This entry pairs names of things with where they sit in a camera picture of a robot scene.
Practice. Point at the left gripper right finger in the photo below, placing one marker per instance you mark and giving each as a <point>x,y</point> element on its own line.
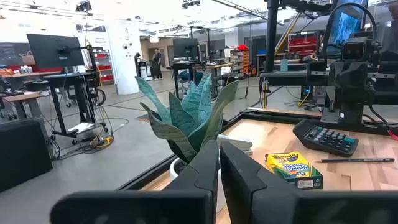
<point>248,193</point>

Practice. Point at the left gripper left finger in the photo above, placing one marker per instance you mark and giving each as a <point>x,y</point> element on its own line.
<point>192,186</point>

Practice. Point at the yellow green crayon box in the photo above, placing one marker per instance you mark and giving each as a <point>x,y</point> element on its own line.
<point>292,169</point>

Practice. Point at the dark grey pencil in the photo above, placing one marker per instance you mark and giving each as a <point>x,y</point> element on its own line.
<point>357,160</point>

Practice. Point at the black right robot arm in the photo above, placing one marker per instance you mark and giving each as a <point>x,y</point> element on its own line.
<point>345,113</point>

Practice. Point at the white plant pot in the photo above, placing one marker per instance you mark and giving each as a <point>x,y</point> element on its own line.
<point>175,169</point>

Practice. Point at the white stapler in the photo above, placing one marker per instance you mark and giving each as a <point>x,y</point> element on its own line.
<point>239,144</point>

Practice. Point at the blue lit screen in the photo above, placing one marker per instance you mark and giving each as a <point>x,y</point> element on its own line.
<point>345,25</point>

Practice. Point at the red bin rack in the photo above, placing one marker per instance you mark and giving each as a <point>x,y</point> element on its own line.
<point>303,43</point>

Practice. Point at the black desk calculator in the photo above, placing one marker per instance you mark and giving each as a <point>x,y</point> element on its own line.
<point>323,138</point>

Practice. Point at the green snake plant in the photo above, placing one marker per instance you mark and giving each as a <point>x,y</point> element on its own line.
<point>183,121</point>

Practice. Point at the orange bin shelf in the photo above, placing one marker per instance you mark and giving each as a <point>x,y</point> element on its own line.
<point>241,59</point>

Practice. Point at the black standing desk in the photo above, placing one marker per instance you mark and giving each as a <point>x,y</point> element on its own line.
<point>183,65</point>

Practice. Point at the person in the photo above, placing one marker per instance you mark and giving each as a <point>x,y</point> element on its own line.
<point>137,62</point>
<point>157,62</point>

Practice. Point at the white square pillar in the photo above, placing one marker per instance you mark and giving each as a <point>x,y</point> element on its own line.
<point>124,71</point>

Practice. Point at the black monitor on desk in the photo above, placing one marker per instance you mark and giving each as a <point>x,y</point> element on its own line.
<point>185,48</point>

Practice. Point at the shelf with red bins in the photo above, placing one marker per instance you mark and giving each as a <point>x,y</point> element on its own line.
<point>104,67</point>

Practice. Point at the black mobile monitor stand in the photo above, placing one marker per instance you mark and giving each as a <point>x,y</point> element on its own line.
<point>71,79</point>

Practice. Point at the black cabinet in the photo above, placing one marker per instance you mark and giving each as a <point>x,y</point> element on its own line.
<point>21,152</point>

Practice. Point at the wooden desk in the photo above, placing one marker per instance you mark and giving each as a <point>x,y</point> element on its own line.
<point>21,97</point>

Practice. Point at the black monitor on stand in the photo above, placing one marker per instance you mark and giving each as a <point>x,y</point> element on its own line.
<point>53,49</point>

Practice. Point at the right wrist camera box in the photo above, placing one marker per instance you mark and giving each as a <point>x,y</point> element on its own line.
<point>354,51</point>

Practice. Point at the black rig frame post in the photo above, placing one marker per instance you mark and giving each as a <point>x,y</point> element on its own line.
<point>271,31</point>

